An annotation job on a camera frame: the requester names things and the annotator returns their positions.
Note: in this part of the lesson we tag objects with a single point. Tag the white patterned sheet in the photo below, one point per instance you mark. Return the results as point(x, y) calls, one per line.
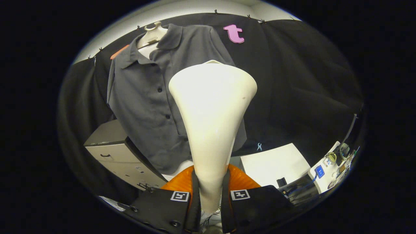
point(112, 203)

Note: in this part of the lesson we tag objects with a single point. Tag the white garment steamer head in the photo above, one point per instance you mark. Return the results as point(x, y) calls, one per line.
point(211, 113)

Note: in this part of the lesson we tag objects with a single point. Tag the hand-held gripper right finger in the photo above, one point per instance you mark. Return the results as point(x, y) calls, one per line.
point(226, 208)

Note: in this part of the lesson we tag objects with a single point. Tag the grey button shirt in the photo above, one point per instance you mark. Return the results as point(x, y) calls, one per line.
point(143, 97)

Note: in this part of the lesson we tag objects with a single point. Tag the black backdrop cloth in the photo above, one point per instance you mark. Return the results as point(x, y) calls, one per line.
point(292, 81)

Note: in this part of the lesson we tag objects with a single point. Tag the small blue device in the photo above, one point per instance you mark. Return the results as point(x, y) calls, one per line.
point(319, 171)

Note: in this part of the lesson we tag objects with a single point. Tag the black upright stand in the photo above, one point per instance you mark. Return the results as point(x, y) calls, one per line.
point(352, 125)

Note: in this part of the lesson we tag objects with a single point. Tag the white cluttered desk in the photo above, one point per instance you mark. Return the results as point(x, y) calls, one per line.
point(325, 185)

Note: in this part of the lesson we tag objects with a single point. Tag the yellowish tape roll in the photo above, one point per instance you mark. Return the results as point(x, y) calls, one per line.
point(331, 157)

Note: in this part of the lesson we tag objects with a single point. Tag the white square table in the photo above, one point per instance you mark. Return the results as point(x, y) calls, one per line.
point(273, 165)

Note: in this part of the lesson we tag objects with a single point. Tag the grey drawer cabinet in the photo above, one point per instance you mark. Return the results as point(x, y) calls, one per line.
point(107, 135)

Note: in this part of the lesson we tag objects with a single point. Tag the small black box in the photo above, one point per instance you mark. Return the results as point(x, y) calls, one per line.
point(281, 182)

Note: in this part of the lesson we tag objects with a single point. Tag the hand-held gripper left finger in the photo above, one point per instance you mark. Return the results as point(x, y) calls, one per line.
point(195, 208)

